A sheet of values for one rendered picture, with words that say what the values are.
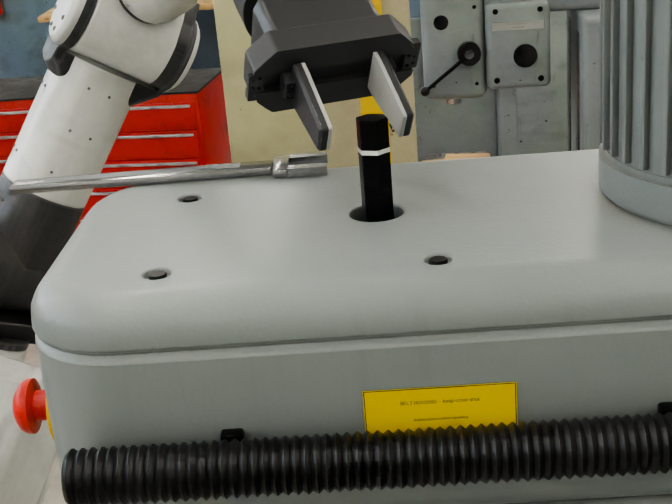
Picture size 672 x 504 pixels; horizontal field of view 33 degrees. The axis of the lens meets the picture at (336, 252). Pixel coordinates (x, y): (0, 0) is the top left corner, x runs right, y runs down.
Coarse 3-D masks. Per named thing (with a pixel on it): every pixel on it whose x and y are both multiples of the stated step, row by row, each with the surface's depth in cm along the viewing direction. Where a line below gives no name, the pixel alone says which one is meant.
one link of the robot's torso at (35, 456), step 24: (0, 360) 113; (0, 384) 111; (0, 408) 110; (0, 432) 110; (24, 432) 111; (48, 432) 113; (0, 456) 109; (24, 456) 111; (48, 456) 114; (0, 480) 109; (24, 480) 111; (48, 480) 121
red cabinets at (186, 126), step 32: (0, 96) 550; (32, 96) 544; (160, 96) 530; (192, 96) 527; (0, 128) 548; (128, 128) 537; (160, 128) 535; (192, 128) 532; (224, 128) 572; (0, 160) 553; (128, 160) 545; (160, 160) 542; (192, 160) 538; (224, 160) 571; (96, 192) 552
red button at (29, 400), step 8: (24, 384) 80; (32, 384) 81; (16, 392) 80; (24, 392) 80; (32, 392) 81; (40, 392) 81; (16, 400) 80; (24, 400) 79; (32, 400) 80; (40, 400) 80; (16, 408) 79; (24, 408) 79; (32, 408) 80; (40, 408) 80; (16, 416) 80; (24, 416) 79; (32, 416) 80; (40, 416) 80; (24, 424) 80; (32, 424) 80; (40, 424) 82; (32, 432) 80
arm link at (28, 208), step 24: (0, 192) 113; (0, 216) 113; (24, 216) 112; (48, 216) 113; (72, 216) 115; (0, 240) 112; (24, 240) 113; (48, 240) 114; (0, 264) 111; (24, 264) 113; (48, 264) 115; (0, 288) 112; (24, 288) 114
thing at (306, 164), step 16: (288, 160) 87; (304, 160) 87; (320, 160) 87; (64, 176) 87; (80, 176) 87; (96, 176) 86; (112, 176) 86; (128, 176) 86; (144, 176) 85; (160, 176) 85; (176, 176) 85; (192, 176) 85; (208, 176) 85; (224, 176) 85; (240, 176) 85; (288, 176) 84; (304, 176) 84; (16, 192) 86; (32, 192) 86
